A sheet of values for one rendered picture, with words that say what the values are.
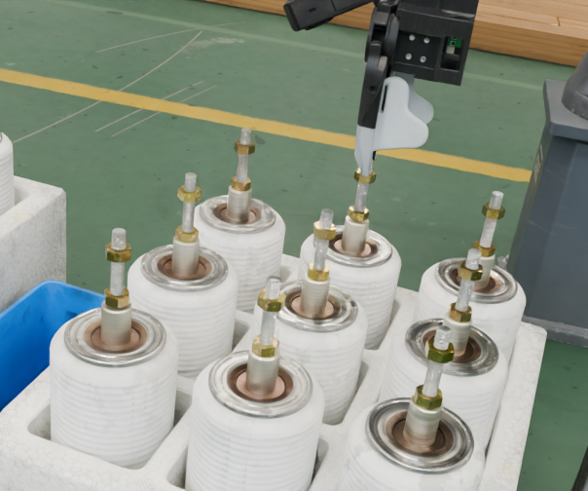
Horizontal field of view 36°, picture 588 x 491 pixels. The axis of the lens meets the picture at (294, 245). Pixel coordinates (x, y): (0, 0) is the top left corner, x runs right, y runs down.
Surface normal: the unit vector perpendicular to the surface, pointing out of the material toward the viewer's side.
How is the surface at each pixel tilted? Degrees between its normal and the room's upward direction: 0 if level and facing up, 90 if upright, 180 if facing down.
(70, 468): 0
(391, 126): 85
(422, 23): 90
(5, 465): 90
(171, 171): 0
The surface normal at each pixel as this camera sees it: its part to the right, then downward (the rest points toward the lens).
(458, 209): 0.12, -0.87
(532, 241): -0.83, 0.18
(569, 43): -0.21, 0.45
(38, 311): 0.94, 0.23
